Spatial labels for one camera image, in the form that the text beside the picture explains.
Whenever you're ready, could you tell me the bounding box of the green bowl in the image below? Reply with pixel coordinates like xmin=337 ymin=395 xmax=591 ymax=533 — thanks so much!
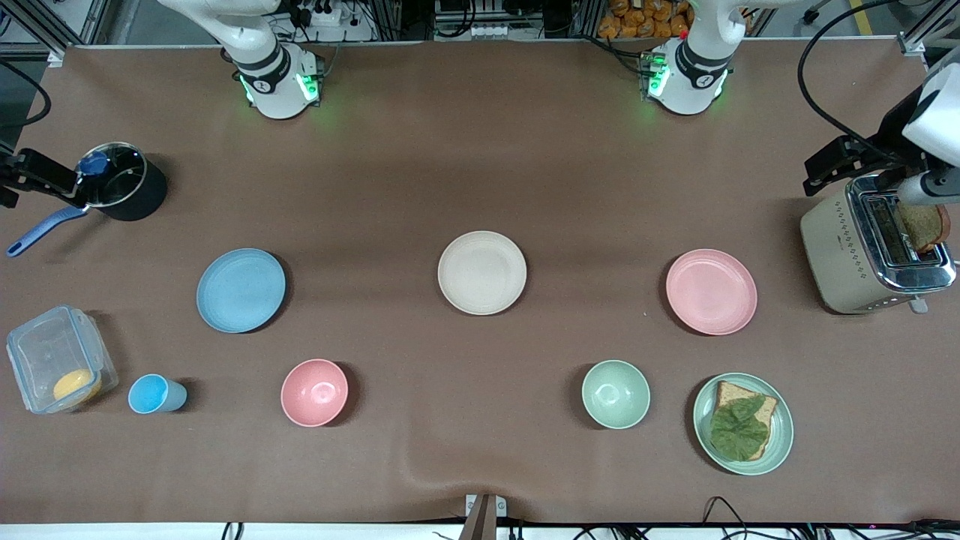
xmin=581 ymin=360 xmax=652 ymax=431

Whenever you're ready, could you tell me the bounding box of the pink plate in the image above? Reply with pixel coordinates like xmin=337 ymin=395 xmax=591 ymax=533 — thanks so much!
xmin=665 ymin=248 xmax=758 ymax=336

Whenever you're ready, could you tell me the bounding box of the brown table cover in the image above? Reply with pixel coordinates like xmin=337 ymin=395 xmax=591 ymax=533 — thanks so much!
xmin=0 ymin=37 xmax=960 ymax=526

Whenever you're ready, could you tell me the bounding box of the black looped floor cable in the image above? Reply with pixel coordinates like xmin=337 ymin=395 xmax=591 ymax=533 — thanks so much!
xmin=701 ymin=495 xmax=755 ymax=540

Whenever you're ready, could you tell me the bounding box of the green lettuce leaf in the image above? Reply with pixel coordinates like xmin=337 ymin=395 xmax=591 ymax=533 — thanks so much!
xmin=709 ymin=395 xmax=771 ymax=462

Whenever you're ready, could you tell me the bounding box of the green plate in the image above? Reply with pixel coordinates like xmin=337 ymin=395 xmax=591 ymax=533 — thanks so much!
xmin=692 ymin=372 xmax=794 ymax=476

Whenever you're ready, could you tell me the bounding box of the brown bread slice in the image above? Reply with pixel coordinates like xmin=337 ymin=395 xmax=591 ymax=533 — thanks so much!
xmin=712 ymin=380 xmax=779 ymax=461

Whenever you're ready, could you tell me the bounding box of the orange round food piece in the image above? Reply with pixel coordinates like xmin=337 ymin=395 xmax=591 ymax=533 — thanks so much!
xmin=52 ymin=367 xmax=103 ymax=407

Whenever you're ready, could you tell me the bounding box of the blue plate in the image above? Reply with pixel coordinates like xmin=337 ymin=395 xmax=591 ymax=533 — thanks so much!
xmin=196 ymin=247 xmax=287 ymax=334

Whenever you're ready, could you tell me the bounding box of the aluminium frame rail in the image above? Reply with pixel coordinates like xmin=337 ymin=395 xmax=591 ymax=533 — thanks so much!
xmin=0 ymin=0 xmax=113 ymax=59
xmin=896 ymin=0 xmax=960 ymax=55

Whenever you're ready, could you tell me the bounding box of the black pot with blue handle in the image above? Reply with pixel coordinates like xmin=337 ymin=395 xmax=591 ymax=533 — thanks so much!
xmin=6 ymin=141 xmax=169 ymax=258

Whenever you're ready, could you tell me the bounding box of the toast slice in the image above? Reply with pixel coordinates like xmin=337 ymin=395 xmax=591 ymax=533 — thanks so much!
xmin=896 ymin=201 xmax=952 ymax=254

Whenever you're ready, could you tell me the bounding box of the pink bowl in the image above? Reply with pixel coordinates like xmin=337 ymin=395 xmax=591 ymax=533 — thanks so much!
xmin=280 ymin=358 xmax=350 ymax=428

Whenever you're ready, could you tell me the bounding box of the clear plastic container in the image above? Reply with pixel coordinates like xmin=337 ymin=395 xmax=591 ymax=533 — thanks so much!
xmin=6 ymin=304 xmax=119 ymax=415

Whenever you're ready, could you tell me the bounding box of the white power strip with plugs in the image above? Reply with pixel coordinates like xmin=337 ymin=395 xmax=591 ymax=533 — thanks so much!
xmin=289 ymin=0 xmax=376 ymax=43

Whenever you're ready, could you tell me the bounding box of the bag of orange buns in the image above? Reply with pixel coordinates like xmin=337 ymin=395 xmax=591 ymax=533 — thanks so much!
xmin=598 ymin=0 xmax=751 ymax=40

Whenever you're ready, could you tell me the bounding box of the beige chrome toaster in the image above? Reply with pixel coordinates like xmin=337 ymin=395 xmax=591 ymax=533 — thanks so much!
xmin=799 ymin=174 xmax=958 ymax=316

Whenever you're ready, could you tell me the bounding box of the metal table edge bracket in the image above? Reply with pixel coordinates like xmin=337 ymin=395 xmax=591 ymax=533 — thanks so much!
xmin=465 ymin=493 xmax=508 ymax=540

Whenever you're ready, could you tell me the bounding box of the beige plate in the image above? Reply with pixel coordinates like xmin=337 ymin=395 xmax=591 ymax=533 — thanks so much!
xmin=437 ymin=230 xmax=528 ymax=317

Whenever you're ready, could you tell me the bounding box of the blue cup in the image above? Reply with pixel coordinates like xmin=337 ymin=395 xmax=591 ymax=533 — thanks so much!
xmin=127 ymin=373 xmax=188 ymax=415

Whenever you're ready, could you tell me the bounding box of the glass lid with blue knob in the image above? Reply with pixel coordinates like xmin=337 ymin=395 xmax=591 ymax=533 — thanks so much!
xmin=73 ymin=142 xmax=147 ymax=209

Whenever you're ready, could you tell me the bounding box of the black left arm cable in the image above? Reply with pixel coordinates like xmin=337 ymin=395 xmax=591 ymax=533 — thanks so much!
xmin=797 ymin=0 xmax=923 ymax=163

